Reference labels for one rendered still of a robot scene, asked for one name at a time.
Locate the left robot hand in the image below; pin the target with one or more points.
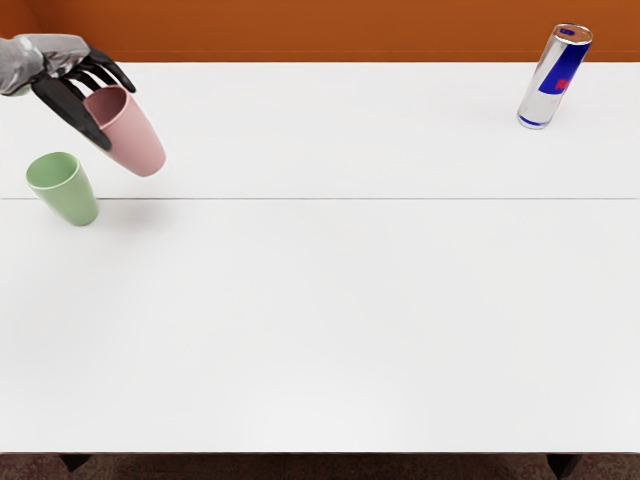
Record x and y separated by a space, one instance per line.
55 60

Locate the pink cup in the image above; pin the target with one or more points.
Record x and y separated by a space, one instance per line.
135 135

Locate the green cup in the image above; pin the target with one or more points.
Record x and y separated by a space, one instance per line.
65 192

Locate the silver and blue can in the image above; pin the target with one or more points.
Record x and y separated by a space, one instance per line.
550 80

